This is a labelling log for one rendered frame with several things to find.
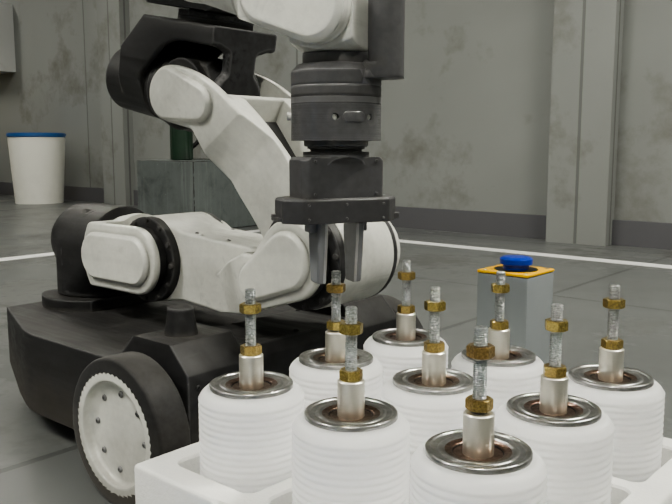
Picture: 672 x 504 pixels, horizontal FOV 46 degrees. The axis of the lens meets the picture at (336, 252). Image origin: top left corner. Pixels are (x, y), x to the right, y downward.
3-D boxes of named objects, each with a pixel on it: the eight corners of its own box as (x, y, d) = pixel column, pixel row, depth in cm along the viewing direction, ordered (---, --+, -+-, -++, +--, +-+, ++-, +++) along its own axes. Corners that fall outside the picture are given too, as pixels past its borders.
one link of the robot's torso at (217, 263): (100, 219, 131) (309, 206, 100) (194, 211, 146) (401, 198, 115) (109, 310, 132) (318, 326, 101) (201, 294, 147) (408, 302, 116)
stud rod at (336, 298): (332, 342, 80) (332, 270, 79) (342, 343, 80) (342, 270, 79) (329, 345, 79) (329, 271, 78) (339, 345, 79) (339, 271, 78)
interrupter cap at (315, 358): (380, 371, 77) (380, 364, 77) (304, 375, 75) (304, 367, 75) (364, 351, 84) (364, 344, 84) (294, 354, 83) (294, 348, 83)
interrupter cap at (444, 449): (430, 433, 60) (431, 424, 60) (532, 442, 58) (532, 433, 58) (417, 473, 53) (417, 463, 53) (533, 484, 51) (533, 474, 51)
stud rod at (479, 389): (481, 434, 55) (484, 329, 54) (468, 431, 55) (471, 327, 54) (488, 430, 55) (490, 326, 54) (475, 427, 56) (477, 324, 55)
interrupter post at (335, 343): (349, 365, 79) (349, 333, 78) (326, 366, 78) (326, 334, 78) (345, 358, 81) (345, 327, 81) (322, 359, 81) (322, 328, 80)
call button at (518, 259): (493, 273, 98) (493, 256, 97) (509, 269, 101) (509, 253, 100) (522, 276, 95) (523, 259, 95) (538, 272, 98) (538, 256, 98)
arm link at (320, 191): (291, 227, 71) (290, 93, 70) (260, 218, 80) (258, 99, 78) (413, 222, 76) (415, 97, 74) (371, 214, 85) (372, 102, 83)
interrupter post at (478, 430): (462, 448, 57) (463, 405, 57) (495, 451, 56) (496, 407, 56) (459, 461, 55) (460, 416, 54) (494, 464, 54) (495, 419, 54)
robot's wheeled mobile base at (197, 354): (-53, 395, 140) (-65, 209, 135) (180, 340, 179) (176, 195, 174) (170, 499, 99) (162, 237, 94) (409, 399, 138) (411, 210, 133)
